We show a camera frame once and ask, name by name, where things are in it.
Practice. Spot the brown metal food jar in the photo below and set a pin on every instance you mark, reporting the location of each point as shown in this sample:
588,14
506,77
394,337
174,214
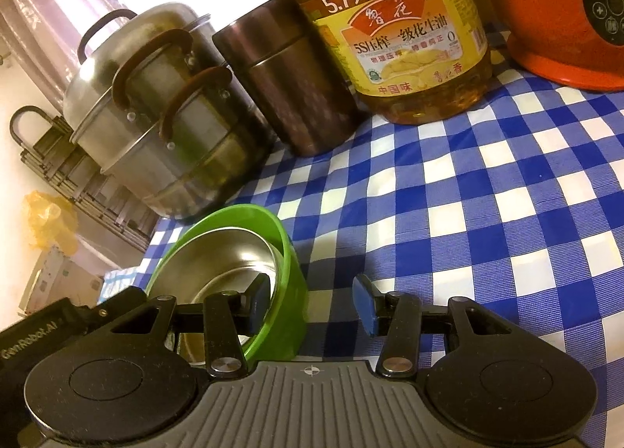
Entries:
292,87

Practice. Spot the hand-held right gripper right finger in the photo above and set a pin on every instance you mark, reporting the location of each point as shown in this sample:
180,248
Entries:
365,302

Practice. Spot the white box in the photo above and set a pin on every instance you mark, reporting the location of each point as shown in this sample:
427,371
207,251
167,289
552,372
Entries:
58,277

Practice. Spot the stainless steel bowl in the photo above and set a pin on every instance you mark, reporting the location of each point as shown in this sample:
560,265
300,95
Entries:
229,258

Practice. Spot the blue white checked tablecloth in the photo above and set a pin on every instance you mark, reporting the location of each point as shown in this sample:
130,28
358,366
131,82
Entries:
487,214

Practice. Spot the stainless steel steamer pot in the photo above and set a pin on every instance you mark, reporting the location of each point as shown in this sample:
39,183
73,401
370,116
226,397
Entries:
146,136

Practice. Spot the grey folding rack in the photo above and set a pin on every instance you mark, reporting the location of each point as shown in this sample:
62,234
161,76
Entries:
73,170

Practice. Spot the green plastic bowl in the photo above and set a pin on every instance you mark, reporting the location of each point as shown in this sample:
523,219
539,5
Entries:
290,282

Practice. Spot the red electric pressure cooker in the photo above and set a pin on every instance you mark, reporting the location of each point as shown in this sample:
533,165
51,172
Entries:
546,4

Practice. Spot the cooking oil bottle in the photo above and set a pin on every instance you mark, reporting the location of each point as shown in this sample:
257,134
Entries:
390,38

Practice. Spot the yellow plastic bag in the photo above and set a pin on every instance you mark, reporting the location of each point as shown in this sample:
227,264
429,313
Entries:
48,219

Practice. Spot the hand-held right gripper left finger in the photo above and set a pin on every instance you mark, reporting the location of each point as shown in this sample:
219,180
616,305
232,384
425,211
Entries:
257,304

